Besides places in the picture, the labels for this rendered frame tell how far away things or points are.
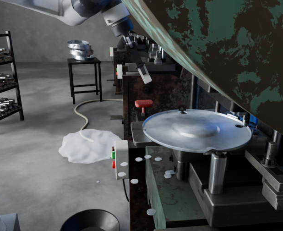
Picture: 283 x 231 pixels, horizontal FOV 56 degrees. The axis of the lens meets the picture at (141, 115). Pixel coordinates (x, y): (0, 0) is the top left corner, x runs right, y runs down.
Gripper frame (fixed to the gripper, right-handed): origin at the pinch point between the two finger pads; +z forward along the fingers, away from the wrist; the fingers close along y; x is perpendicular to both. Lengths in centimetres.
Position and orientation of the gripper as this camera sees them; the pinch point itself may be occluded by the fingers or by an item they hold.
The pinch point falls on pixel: (144, 74)
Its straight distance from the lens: 101.6
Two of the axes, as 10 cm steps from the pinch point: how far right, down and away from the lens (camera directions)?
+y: 0.9, 3.5, -9.3
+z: 4.3, 8.3, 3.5
